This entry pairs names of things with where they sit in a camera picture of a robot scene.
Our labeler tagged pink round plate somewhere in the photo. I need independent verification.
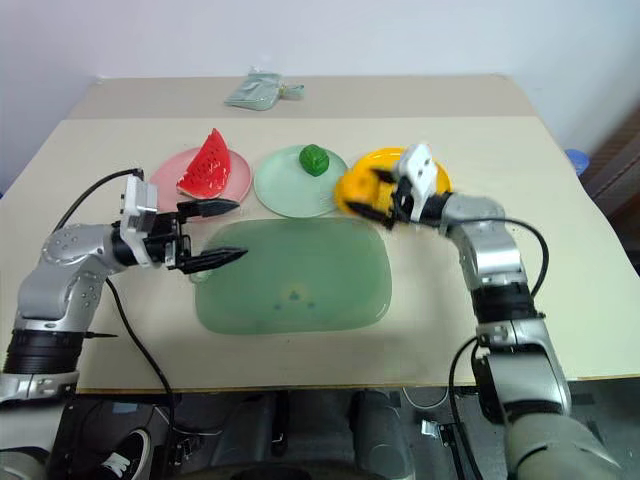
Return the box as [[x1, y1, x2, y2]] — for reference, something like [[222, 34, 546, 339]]
[[149, 146, 253, 222]]

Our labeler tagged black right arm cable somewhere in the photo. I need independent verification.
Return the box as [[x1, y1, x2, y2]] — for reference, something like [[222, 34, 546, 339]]
[[446, 216, 551, 480]]

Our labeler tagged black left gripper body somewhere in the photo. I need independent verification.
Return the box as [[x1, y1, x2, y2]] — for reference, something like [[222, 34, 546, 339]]
[[143, 211, 194, 272]]

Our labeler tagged yellow round plate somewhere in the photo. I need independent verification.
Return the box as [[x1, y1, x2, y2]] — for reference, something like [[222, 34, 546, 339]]
[[344, 145, 455, 202]]

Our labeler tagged silver metal clip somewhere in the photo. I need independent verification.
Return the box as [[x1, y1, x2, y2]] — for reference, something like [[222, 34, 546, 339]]
[[420, 419, 452, 443]]

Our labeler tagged large green rectangular tray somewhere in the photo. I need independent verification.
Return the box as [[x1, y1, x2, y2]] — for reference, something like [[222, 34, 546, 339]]
[[191, 216, 393, 336]]

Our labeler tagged black and white sneaker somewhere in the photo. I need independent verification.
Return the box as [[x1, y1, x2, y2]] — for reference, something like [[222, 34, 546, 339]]
[[96, 428, 153, 480]]

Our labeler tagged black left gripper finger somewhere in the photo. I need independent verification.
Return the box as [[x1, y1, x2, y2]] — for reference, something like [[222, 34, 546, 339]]
[[181, 246, 250, 274], [176, 198, 242, 220]]

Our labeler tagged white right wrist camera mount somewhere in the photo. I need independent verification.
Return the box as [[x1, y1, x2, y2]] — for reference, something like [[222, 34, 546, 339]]
[[394, 143, 442, 224]]

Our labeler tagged red watermelon slice toy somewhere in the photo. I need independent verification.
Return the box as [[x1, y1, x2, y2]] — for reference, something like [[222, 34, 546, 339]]
[[174, 127, 236, 202]]

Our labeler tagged yellow corn toy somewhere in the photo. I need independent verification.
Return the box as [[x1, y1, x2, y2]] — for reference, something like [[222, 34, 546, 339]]
[[333, 166, 402, 222]]

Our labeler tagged cream table mat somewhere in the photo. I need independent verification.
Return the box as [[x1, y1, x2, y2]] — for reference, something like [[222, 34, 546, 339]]
[[0, 115, 640, 394]]

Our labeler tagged blue round container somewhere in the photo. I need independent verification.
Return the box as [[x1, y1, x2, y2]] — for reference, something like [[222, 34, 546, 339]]
[[564, 147, 593, 177]]

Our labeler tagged brown wooden furniture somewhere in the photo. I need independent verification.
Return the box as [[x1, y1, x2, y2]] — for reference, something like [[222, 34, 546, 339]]
[[588, 106, 640, 277]]

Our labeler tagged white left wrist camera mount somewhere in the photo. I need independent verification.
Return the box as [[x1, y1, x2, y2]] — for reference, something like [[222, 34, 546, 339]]
[[118, 171, 160, 267]]

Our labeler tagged dark rounded shape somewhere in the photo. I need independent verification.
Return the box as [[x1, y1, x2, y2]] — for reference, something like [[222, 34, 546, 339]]
[[348, 388, 417, 480]]

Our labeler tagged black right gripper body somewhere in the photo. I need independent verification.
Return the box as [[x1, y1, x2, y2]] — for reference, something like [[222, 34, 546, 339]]
[[388, 177, 420, 226]]

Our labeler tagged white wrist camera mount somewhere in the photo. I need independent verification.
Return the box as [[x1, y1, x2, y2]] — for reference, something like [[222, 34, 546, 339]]
[[394, 143, 442, 224], [118, 171, 160, 267]]

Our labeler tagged green pepper toy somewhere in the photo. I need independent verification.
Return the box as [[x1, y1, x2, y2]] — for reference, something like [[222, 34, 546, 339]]
[[298, 143, 331, 178]]

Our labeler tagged pale green round plate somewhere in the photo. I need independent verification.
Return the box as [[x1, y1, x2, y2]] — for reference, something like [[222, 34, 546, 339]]
[[252, 144, 350, 220]]

